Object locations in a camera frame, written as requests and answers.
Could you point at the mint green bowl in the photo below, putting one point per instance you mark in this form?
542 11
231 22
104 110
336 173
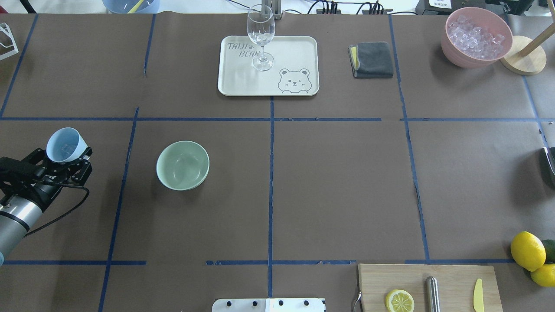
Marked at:
183 165

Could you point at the pink bowl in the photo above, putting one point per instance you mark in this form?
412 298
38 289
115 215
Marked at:
481 17

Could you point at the light blue cup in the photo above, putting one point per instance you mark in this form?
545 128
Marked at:
65 145

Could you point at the green lime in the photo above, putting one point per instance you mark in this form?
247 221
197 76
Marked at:
549 246

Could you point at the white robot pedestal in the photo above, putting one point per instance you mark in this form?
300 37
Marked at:
270 305

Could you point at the yellow lemon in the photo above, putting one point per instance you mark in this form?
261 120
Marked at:
544 276
528 251

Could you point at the dark grey folded cloth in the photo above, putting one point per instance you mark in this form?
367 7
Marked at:
371 60

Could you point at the round wooden stand base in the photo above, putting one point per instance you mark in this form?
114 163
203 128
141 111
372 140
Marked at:
526 56

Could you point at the clear ice cubes pile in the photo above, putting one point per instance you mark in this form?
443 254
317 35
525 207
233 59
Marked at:
473 40

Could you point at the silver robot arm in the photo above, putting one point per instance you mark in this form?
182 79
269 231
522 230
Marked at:
16 220

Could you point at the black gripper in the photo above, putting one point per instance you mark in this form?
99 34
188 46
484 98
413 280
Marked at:
42 187

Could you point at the silver metal cylinder tool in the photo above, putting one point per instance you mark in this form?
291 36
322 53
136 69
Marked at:
433 294

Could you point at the clear wine glass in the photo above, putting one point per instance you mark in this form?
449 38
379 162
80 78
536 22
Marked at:
261 31

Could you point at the blue bowl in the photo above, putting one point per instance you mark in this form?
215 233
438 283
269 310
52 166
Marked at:
125 6

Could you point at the lemon slice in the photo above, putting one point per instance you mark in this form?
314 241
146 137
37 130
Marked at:
399 300

